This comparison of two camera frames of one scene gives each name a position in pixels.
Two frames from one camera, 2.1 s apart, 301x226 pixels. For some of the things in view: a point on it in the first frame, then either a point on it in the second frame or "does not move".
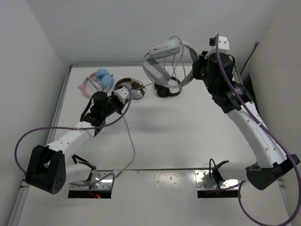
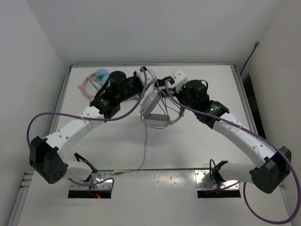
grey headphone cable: x=133 y=134 to x=147 y=125
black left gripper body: x=114 y=105 to x=131 y=87
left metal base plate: x=105 y=184 does not move
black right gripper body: x=200 y=72 to x=181 y=95
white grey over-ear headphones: x=174 y=62 to x=148 y=104
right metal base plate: x=203 y=181 does not move
